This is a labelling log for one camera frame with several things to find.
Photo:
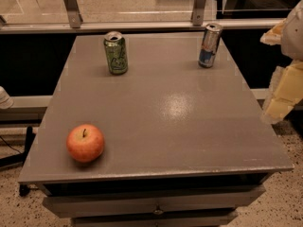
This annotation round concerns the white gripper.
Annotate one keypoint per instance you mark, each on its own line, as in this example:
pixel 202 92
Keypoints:
pixel 294 37

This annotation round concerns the red apple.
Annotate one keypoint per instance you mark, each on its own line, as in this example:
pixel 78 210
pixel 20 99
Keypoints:
pixel 85 143

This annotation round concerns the silver blue energy drink can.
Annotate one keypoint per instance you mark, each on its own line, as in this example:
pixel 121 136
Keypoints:
pixel 210 43

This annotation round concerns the green soda can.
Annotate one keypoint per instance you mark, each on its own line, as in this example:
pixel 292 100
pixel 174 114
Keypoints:
pixel 115 50

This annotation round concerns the grey drawer cabinet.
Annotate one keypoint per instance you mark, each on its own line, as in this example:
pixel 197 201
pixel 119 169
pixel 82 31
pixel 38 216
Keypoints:
pixel 177 136

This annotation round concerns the metal drawer knob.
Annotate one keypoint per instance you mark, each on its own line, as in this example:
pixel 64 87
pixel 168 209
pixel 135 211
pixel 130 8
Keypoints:
pixel 158 211

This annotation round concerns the white object at left edge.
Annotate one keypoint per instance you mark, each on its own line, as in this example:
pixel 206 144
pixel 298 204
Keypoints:
pixel 5 100

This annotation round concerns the right metal railing bracket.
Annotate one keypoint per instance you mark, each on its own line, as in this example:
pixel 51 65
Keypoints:
pixel 198 12

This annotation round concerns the metal railing bracket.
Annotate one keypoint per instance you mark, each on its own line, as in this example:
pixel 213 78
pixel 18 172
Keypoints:
pixel 73 13
pixel 198 12

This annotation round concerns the left metal railing bracket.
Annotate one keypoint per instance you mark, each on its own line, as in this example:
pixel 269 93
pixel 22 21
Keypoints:
pixel 73 13

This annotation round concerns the horizontal metal rail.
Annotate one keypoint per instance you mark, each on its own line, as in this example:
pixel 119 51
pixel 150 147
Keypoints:
pixel 251 23

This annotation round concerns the black stand with cable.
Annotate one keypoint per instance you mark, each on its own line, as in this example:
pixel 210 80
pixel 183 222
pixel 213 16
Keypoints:
pixel 20 158

